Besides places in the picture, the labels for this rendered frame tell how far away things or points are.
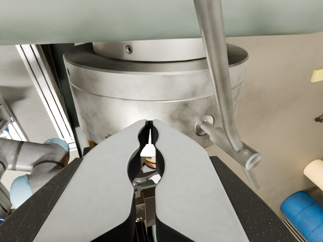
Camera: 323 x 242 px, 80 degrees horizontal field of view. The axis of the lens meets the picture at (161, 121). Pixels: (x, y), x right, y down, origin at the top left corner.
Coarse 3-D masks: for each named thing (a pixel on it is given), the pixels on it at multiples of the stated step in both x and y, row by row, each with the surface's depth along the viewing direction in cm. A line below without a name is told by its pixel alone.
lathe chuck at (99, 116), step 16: (80, 96) 28; (96, 96) 25; (208, 96) 25; (80, 112) 30; (96, 112) 27; (112, 112) 26; (128, 112) 25; (144, 112) 24; (160, 112) 24; (176, 112) 25; (192, 112) 25; (208, 112) 26; (96, 128) 29; (112, 128) 27; (176, 128) 26; (192, 128) 27; (208, 144) 30
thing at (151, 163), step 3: (147, 159) 45; (150, 159) 44; (153, 159) 44; (144, 162) 48; (147, 162) 46; (150, 162) 45; (153, 162) 45; (147, 165) 47; (150, 165) 46; (153, 165) 45; (150, 168) 46; (153, 168) 46
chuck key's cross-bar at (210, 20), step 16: (208, 0) 8; (208, 16) 9; (208, 32) 10; (224, 32) 10; (208, 48) 11; (224, 48) 11; (208, 64) 12; (224, 64) 12; (224, 80) 13; (224, 96) 14; (224, 112) 16; (224, 128) 19; (240, 144) 21
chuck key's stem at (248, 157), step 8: (200, 128) 27; (208, 128) 26; (216, 128) 25; (216, 136) 24; (224, 136) 23; (216, 144) 24; (224, 144) 23; (232, 152) 22; (240, 152) 21; (248, 152) 20; (256, 152) 20; (240, 160) 21; (248, 160) 20; (256, 160) 21; (248, 168) 21
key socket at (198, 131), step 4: (204, 116) 27; (208, 116) 27; (200, 120) 27; (204, 120) 27; (208, 120) 27; (212, 120) 28; (196, 124) 27; (212, 124) 28; (196, 128) 27; (196, 132) 27; (200, 132) 28; (204, 132) 28
